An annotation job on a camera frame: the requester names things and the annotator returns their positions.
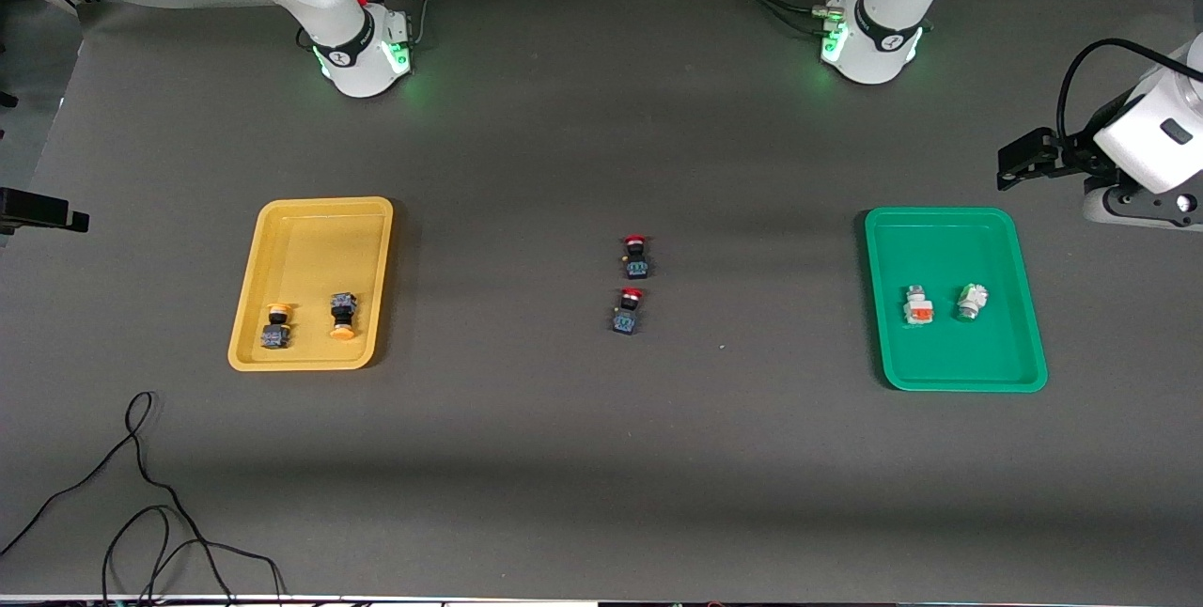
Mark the yellow push button switch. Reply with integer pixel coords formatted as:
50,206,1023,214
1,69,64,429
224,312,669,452
328,292,361,341
259,303,293,350

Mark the green plastic tray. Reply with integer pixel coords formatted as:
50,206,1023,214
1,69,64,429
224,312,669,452
864,207,1049,393

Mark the yellow plastic tray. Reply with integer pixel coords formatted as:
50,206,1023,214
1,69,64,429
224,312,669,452
227,196,395,372

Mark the thin black loose cable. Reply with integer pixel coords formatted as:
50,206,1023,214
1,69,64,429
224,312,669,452
0,391,286,603

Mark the dark grey table mat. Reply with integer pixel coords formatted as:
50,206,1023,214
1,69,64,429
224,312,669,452
0,0,1203,600

